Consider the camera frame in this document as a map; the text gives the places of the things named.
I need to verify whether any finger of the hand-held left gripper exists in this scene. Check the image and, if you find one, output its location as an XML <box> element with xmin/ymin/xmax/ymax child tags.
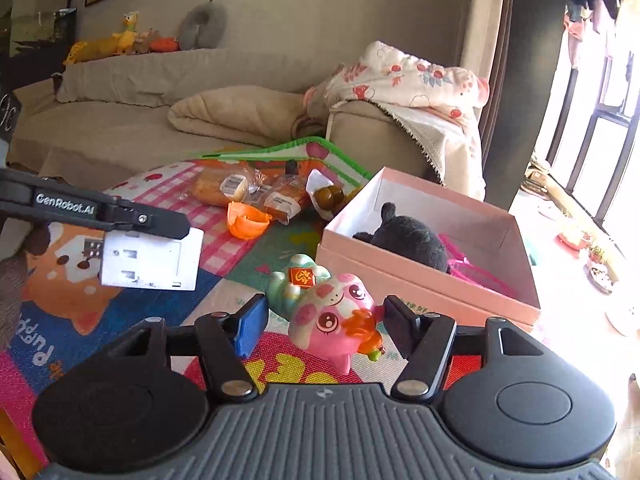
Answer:
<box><xmin>99</xmin><ymin>199</ymin><xmax>192</xmax><ymax>241</ymax></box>

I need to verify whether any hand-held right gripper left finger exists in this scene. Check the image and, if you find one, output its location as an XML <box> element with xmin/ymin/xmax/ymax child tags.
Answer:
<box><xmin>117</xmin><ymin>294</ymin><xmax>271</xmax><ymax>402</ymax></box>

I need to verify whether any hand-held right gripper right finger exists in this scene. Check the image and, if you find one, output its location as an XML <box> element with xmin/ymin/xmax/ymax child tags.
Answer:
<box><xmin>382</xmin><ymin>295</ymin><xmax>538</xmax><ymax>403</ymax></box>

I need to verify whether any pink cardboard box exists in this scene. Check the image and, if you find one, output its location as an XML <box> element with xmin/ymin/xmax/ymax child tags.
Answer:
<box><xmin>316</xmin><ymin>166</ymin><xmax>543</xmax><ymax>332</ymax></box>

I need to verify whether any green toy with red label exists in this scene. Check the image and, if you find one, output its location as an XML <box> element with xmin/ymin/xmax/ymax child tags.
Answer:
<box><xmin>264</xmin><ymin>254</ymin><xmax>333</xmax><ymax>323</ymax></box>

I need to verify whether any pink pig toy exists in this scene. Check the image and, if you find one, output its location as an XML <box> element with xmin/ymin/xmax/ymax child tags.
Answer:
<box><xmin>287</xmin><ymin>272</ymin><xmax>388</xmax><ymax>376</ymax></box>

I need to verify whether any yellow bread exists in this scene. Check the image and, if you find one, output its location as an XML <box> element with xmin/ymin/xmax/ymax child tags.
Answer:
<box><xmin>192</xmin><ymin>164</ymin><xmax>268</xmax><ymax>207</ymax></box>

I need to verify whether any brown bun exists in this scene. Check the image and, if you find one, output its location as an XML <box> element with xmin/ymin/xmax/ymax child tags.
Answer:
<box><xmin>260</xmin><ymin>159</ymin><xmax>307</xmax><ymax>225</ymax></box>

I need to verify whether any black plush toy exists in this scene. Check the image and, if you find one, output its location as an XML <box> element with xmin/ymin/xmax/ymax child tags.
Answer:
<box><xmin>352</xmin><ymin>201</ymin><xmax>451</xmax><ymax>274</ymax></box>

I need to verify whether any beige sofa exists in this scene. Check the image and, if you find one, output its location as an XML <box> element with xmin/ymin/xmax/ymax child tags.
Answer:
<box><xmin>7</xmin><ymin>47</ymin><xmax>486</xmax><ymax>201</ymax></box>

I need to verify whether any colourful cartoon play mat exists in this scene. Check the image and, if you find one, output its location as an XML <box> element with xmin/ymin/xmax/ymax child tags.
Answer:
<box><xmin>0</xmin><ymin>136</ymin><xmax>483</xmax><ymax>480</ymax></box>

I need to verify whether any folded beige blanket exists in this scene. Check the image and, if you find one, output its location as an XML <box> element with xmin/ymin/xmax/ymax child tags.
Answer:
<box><xmin>167</xmin><ymin>86</ymin><xmax>311</xmax><ymax>147</ymax></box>

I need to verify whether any glass fish tank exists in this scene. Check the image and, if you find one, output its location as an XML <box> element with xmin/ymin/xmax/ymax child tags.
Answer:
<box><xmin>0</xmin><ymin>0</ymin><xmax>78</xmax><ymax>78</ymax></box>

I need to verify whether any brown plush toy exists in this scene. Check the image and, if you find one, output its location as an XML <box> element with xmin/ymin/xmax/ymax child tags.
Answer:
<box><xmin>132</xmin><ymin>30</ymin><xmax>161</xmax><ymax>56</ymax></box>

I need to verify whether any yellow duck plush toy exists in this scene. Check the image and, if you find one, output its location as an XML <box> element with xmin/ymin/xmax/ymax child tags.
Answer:
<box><xmin>63</xmin><ymin>11</ymin><xmax>141</xmax><ymax>66</ymax></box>

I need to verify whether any grey fringed towel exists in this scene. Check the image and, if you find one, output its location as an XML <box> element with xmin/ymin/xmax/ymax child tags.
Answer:
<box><xmin>372</xmin><ymin>100</ymin><xmax>473</xmax><ymax>186</ymax></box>

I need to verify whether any red plant pot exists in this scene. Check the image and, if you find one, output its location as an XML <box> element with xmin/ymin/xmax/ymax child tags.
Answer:
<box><xmin>557</xmin><ymin>225</ymin><xmax>593</xmax><ymax>251</ymax></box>

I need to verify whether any grey neck pillow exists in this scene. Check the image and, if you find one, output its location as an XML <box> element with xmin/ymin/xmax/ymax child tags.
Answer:
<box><xmin>178</xmin><ymin>0</ymin><xmax>227</xmax><ymax>52</ymax></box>

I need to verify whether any small potted plant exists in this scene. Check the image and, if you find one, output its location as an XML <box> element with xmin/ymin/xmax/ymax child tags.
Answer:
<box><xmin>587</xmin><ymin>245</ymin><xmax>616</xmax><ymax>293</ymax></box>

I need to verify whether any floral white blanket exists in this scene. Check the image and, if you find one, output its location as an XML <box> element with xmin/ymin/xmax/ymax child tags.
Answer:
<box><xmin>302</xmin><ymin>40</ymin><xmax>493</xmax><ymax>201</ymax></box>

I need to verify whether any brown curtain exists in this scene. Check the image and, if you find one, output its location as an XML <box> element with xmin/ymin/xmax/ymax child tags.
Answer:
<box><xmin>460</xmin><ymin>0</ymin><xmax>571</xmax><ymax>211</ymax></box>

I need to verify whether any black framed window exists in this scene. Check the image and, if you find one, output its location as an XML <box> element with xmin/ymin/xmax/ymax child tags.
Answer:
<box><xmin>545</xmin><ymin>55</ymin><xmax>640</xmax><ymax>221</ymax></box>

